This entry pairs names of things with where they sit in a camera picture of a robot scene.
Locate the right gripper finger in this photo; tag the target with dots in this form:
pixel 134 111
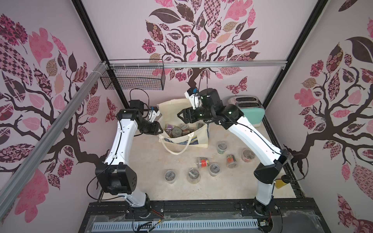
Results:
pixel 181 113
pixel 185 120

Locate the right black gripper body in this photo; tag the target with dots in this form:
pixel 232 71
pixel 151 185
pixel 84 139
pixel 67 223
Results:
pixel 188 115

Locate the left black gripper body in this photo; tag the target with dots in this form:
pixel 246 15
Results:
pixel 148 127

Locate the cream canvas tote bag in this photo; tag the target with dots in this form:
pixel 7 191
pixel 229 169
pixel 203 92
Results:
pixel 194 134

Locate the red label jar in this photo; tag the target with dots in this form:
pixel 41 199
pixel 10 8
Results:
pixel 231 161
pixel 202 162

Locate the clear seed jar grey lid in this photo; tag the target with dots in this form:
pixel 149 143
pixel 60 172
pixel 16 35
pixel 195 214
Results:
pixel 170 176

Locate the clear seed jar striped lid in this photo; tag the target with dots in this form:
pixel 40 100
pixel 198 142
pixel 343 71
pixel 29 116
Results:
pixel 193 176

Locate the clear seed jar dark lid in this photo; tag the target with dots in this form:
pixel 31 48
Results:
pixel 214 169

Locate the pink label seed jar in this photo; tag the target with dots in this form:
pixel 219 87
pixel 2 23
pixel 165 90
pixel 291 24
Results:
pixel 248 155

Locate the yellow label seed jar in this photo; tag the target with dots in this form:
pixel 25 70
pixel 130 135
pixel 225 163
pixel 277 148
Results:
pixel 282 181

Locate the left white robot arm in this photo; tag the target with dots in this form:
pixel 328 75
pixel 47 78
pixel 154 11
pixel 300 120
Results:
pixel 115 175

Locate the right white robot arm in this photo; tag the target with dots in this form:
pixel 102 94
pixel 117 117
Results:
pixel 207 106

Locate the silver tin can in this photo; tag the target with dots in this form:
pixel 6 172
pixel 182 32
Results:
pixel 177 132

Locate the purple label small jar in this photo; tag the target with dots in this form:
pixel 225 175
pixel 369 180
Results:
pixel 169 127

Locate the mint green toaster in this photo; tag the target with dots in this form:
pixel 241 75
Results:
pixel 251 107

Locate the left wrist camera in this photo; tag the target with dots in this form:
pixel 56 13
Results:
pixel 153 114

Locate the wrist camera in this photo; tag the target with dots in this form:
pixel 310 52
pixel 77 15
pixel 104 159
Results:
pixel 153 114
pixel 192 94

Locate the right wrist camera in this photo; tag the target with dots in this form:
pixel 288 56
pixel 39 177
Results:
pixel 192 94

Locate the black wire basket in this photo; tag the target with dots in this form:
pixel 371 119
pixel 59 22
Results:
pixel 126 74

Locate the aluminium rail back wall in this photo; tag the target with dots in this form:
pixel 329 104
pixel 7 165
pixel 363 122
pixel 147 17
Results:
pixel 214 64

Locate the aluminium rail wall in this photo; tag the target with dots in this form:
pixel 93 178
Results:
pixel 214 64
pixel 22 175

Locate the white slotted cable duct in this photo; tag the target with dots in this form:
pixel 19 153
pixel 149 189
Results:
pixel 174 226

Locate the black base frame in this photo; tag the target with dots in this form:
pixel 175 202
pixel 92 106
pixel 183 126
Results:
pixel 285 216

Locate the aluminium rail left wall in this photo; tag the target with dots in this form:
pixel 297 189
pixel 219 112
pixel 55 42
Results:
pixel 22 175

